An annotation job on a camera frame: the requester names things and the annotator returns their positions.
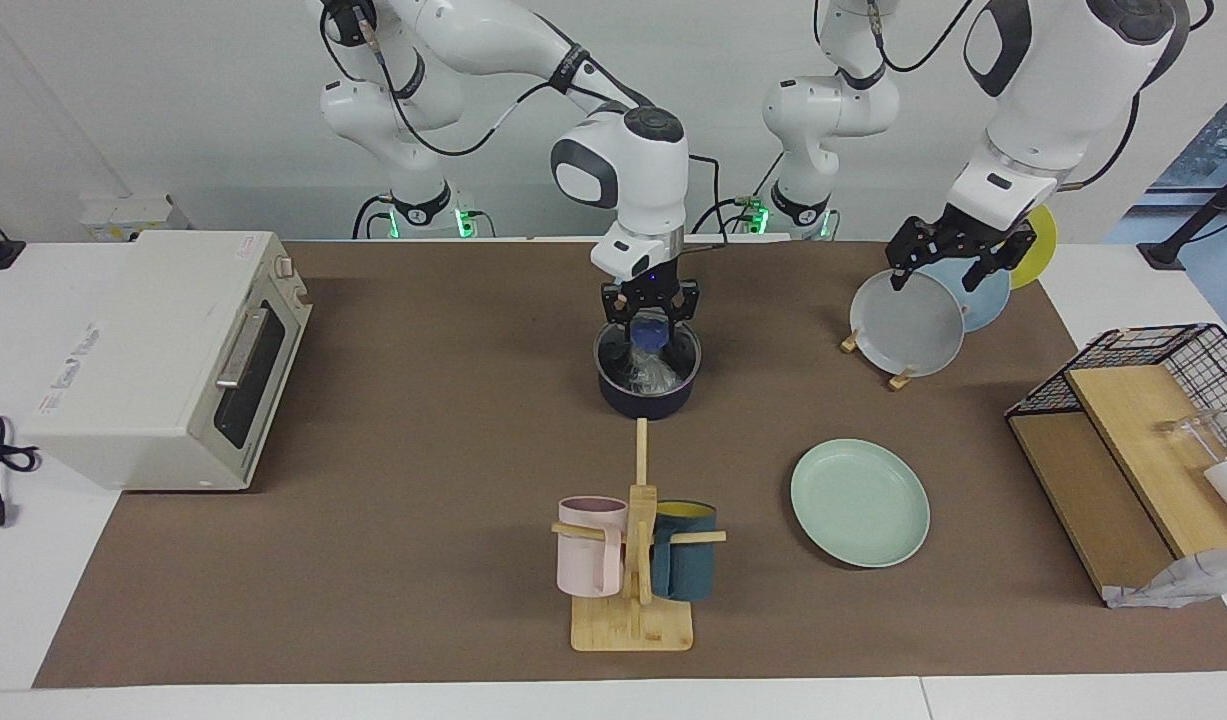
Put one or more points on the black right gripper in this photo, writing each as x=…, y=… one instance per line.
x=650, y=292

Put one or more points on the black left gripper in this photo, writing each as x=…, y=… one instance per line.
x=963, y=240

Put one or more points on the glass lid blue knob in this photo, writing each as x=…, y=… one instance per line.
x=650, y=332

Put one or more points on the white vermicelli bundle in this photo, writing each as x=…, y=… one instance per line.
x=656, y=375

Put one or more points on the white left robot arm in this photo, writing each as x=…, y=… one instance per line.
x=1053, y=90

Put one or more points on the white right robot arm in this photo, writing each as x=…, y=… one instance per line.
x=633, y=170

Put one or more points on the light blue plate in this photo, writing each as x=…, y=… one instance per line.
x=988, y=300

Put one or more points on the grey plate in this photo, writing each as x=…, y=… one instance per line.
x=903, y=325

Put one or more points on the yellow plate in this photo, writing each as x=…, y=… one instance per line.
x=1043, y=245

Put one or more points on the wooden plate rack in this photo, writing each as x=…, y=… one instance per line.
x=901, y=380

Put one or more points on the light green plate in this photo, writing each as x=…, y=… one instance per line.
x=858, y=500

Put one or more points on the black angled stand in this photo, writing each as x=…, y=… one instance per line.
x=1198, y=215

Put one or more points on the light wooden board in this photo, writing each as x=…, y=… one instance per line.
x=1143, y=440

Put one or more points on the dark teal mug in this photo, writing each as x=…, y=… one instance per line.
x=688, y=565

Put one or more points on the pink mug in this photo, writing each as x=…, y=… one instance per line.
x=585, y=565

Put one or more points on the brown base panel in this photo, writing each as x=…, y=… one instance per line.
x=1093, y=500

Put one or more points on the clear glass cup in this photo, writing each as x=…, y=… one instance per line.
x=1193, y=435

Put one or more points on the wooden mug tree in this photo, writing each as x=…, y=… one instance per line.
x=633, y=630

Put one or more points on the brown table mat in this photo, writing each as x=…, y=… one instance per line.
x=423, y=550

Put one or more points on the white grid-patterned bag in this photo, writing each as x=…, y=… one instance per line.
x=1183, y=580

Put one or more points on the white toaster oven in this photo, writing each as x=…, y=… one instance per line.
x=123, y=350

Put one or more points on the white power strip box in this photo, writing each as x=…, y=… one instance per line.
x=128, y=215

